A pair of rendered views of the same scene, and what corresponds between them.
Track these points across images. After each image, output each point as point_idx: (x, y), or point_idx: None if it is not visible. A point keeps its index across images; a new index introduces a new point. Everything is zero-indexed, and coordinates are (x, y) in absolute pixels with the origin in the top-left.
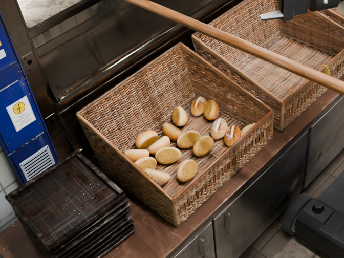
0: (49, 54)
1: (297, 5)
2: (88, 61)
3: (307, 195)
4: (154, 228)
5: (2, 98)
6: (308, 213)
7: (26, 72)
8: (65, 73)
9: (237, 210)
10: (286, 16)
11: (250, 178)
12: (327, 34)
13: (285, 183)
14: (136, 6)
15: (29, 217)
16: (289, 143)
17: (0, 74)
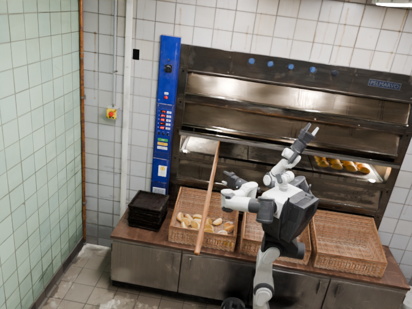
0: (184, 161)
1: (230, 183)
2: (195, 173)
3: (241, 302)
4: (163, 236)
5: (159, 161)
6: (229, 303)
7: (172, 160)
8: (185, 170)
9: (197, 263)
10: (227, 184)
11: (206, 252)
12: (306, 243)
13: (233, 283)
14: (227, 169)
15: (136, 197)
16: (236, 259)
17: (162, 154)
